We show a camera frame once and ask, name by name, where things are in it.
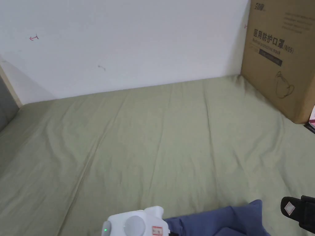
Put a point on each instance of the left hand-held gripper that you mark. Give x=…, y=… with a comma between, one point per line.
x=133, y=223

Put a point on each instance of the dark blue garment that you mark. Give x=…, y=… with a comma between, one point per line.
x=221, y=221

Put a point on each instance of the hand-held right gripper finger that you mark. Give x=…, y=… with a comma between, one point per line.
x=292, y=209

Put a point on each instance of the brown cardboard carton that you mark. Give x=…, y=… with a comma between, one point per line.
x=270, y=81

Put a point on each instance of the bed with pale green sheet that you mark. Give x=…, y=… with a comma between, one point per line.
x=152, y=137

